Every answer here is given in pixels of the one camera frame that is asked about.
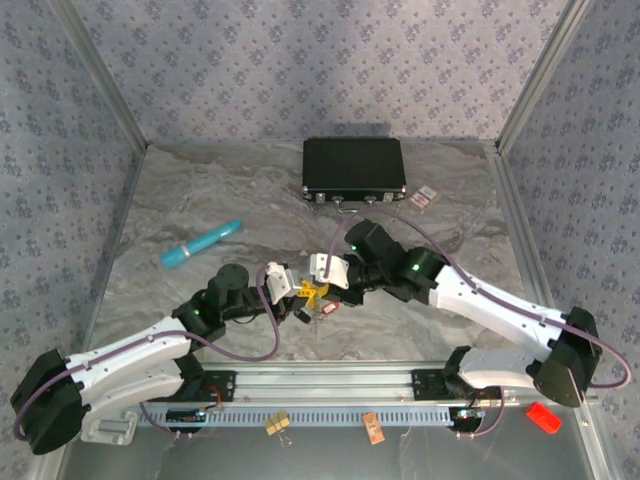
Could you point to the red key tag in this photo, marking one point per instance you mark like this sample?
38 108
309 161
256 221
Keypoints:
328 308

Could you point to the black key fob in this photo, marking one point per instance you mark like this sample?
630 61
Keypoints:
301 316

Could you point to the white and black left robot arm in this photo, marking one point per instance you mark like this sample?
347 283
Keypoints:
125 350

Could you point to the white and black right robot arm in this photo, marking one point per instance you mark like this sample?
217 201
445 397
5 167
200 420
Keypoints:
490 305

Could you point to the teal cylinder with silver band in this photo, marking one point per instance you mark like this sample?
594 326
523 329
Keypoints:
200 245

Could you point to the small red white card box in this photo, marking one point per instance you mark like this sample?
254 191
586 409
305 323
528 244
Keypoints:
423 198

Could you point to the black hard case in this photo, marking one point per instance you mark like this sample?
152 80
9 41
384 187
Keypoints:
352 167

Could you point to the binder clip with wooden blocks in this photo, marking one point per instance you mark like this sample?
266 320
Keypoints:
276 424

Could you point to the left circuit board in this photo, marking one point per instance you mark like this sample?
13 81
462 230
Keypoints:
186 416

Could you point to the circuit board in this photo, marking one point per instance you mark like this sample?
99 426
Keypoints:
468 415
186 416

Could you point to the small orange card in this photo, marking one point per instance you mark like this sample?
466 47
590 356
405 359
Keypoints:
374 427

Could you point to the right circuit board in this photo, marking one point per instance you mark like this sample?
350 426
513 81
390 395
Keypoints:
468 415

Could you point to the red plastic block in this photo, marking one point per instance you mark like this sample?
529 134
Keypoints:
543 417

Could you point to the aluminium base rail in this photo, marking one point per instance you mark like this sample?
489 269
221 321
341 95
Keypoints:
325 382

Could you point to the grey metal bracket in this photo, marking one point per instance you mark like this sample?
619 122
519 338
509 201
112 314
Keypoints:
110 427

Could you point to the aluminium frame post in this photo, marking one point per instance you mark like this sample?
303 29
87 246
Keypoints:
100 75
542 75

